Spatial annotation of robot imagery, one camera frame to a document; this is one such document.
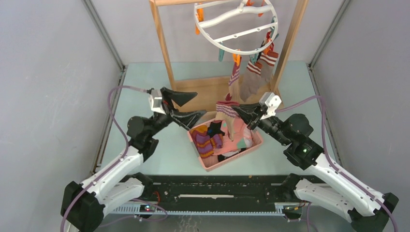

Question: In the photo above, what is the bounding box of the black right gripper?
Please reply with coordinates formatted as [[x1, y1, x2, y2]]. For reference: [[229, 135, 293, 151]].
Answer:
[[232, 101, 291, 147]]

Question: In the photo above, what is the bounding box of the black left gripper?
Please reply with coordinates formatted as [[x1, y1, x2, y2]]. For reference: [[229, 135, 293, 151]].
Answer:
[[147, 88, 206, 138]]

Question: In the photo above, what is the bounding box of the beige red striped sock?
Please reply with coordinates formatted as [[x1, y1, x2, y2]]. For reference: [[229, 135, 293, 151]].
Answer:
[[225, 63, 240, 102]]

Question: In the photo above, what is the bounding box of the orange cuffed grey sock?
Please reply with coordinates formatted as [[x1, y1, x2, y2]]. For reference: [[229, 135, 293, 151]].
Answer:
[[258, 50, 279, 86]]

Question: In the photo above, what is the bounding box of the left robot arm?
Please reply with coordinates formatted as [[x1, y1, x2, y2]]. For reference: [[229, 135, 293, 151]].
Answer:
[[60, 86, 206, 232]]

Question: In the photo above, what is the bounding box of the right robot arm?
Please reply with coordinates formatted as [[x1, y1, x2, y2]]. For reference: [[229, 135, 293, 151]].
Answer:
[[233, 104, 398, 232]]

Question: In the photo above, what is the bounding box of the wooden hanger stand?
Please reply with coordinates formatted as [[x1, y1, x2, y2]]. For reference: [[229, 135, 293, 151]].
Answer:
[[149, 0, 308, 116]]

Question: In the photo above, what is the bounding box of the white round clip hanger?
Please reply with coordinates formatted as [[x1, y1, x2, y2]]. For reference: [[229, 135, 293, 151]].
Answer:
[[193, 0, 279, 56]]

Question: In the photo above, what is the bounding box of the pink mint sock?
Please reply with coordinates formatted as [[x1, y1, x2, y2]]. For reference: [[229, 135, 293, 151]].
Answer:
[[215, 118, 253, 157]]

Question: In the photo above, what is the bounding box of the purple striped sock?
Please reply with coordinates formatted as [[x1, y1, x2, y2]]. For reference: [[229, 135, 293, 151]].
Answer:
[[189, 125, 225, 159]]

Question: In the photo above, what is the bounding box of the pink plastic basket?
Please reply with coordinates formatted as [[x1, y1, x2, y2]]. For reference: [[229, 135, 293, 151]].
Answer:
[[187, 119, 263, 172]]

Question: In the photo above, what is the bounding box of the teal clothespin holding sock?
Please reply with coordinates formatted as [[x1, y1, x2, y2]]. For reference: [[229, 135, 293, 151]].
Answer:
[[249, 53, 259, 65]]

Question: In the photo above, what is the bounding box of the orange front clothespin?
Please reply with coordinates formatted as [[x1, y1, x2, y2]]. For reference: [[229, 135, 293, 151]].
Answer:
[[233, 53, 241, 67]]

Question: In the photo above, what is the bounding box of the orange clothespin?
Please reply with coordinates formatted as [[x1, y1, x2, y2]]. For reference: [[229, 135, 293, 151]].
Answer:
[[195, 8, 204, 35], [233, 53, 241, 67]]

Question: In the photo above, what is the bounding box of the teal left clothespin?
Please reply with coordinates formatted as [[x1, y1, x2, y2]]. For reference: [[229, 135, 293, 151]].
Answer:
[[218, 48, 225, 62]]

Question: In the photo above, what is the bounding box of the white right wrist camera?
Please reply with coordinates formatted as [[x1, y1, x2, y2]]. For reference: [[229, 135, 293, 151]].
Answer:
[[259, 92, 282, 120]]

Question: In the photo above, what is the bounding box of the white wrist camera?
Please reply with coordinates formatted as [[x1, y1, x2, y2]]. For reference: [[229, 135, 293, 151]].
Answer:
[[147, 88, 166, 115], [259, 92, 282, 120]]

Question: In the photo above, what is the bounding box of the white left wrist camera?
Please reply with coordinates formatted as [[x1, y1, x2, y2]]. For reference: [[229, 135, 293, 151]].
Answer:
[[147, 88, 166, 115]]

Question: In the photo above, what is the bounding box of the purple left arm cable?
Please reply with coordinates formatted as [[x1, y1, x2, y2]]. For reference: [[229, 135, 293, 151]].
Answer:
[[60, 85, 169, 232]]

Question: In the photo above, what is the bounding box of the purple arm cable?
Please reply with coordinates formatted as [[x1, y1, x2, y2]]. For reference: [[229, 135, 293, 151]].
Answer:
[[60, 85, 169, 232], [275, 95, 399, 232]]

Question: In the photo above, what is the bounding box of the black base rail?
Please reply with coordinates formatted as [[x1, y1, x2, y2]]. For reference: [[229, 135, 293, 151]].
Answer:
[[123, 174, 308, 213]]

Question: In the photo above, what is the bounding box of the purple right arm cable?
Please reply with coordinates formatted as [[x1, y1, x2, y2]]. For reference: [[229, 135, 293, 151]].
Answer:
[[275, 95, 399, 232]]

